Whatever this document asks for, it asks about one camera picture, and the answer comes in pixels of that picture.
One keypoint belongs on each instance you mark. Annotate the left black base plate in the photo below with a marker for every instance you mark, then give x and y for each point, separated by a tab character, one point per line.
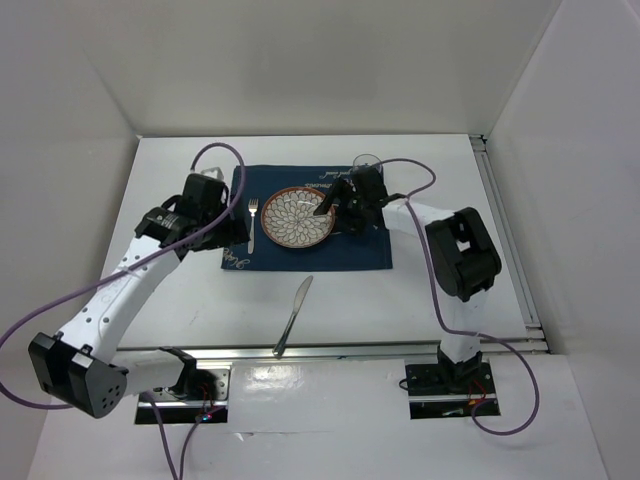
208	396

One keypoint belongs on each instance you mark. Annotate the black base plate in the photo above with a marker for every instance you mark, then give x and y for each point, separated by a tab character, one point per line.
430	397
208	396

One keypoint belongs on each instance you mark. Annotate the blue fish placemat cloth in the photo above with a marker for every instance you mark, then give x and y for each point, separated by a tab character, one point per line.
338	253

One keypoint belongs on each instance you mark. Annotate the silver fork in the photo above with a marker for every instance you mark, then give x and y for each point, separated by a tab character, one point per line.
253	206

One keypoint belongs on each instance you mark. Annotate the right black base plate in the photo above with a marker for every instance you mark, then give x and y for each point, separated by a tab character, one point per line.
430	397

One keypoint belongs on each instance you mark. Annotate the silver table knife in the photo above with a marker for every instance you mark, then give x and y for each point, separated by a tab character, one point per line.
298	301

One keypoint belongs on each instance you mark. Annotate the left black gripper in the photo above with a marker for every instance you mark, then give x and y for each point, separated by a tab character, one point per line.
235	231

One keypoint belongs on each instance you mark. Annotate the front aluminium rail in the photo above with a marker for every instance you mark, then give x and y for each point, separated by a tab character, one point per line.
535	344

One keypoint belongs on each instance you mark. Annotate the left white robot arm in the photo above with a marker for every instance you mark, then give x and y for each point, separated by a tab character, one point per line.
81	364

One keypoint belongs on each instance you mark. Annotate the floral patterned ceramic plate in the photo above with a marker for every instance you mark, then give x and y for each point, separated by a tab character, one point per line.
288	219

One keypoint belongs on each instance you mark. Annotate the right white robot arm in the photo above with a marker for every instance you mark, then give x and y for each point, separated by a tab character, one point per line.
462	260

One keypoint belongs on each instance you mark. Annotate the clear plastic cup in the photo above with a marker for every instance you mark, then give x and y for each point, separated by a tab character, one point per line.
365	161

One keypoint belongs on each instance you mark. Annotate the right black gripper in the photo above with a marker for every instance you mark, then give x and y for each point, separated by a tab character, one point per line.
355	226

